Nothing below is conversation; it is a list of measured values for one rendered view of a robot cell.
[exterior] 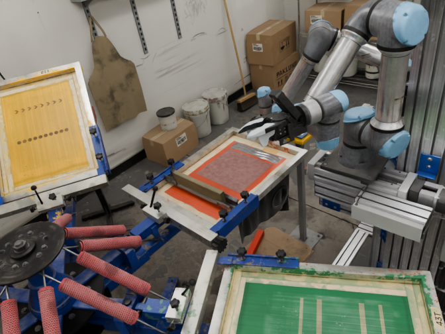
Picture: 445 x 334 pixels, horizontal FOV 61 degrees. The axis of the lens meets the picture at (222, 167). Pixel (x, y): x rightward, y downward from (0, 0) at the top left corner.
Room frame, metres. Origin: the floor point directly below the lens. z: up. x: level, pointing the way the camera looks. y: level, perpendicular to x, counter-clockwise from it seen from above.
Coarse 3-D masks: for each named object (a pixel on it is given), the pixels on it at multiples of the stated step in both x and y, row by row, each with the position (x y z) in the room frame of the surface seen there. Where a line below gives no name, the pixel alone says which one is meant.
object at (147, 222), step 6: (144, 222) 1.36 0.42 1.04; (150, 222) 1.35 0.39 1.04; (162, 222) 1.37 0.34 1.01; (138, 228) 1.33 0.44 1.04; (144, 228) 1.32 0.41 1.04; (150, 228) 1.33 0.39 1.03; (132, 234) 1.30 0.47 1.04; (138, 234) 1.29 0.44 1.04; (144, 234) 1.30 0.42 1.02; (150, 234) 1.32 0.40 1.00
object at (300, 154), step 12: (228, 132) 2.15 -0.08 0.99; (216, 144) 2.04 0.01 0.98; (276, 144) 1.89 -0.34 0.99; (288, 144) 1.87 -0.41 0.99; (192, 156) 1.93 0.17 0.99; (300, 156) 1.73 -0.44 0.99; (180, 168) 1.84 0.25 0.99; (288, 168) 1.64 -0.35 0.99; (276, 180) 1.56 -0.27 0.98; (144, 192) 1.66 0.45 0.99; (264, 192) 1.49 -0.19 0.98; (168, 204) 1.52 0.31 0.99; (192, 216) 1.40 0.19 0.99
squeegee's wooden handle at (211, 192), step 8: (176, 176) 1.68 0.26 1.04; (184, 176) 1.64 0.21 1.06; (184, 184) 1.64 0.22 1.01; (192, 184) 1.59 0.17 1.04; (200, 184) 1.55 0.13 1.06; (208, 184) 1.54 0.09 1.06; (200, 192) 1.55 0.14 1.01; (208, 192) 1.51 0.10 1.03; (216, 192) 1.46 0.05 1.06; (224, 200) 1.46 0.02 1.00
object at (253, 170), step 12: (252, 156) 1.87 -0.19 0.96; (240, 168) 1.77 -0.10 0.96; (252, 168) 1.75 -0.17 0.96; (264, 168) 1.72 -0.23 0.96; (228, 180) 1.68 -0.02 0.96; (240, 180) 1.66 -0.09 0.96; (252, 180) 1.64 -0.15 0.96; (228, 192) 1.57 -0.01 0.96; (240, 192) 1.55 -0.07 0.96; (192, 204) 1.53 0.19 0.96; (204, 204) 1.51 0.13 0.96; (216, 216) 1.40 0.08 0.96
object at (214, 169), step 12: (228, 144) 2.05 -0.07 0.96; (216, 156) 1.94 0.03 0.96; (228, 156) 1.91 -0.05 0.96; (240, 156) 1.89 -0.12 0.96; (204, 168) 1.83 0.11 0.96; (216, 168) 1.81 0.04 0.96; (228, 168) 1.79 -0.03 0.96; (204, 180) 1.72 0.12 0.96; (216, 180) 1.70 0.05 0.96; (168, 192) 1.67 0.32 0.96; (180, 192) 1.65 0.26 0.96
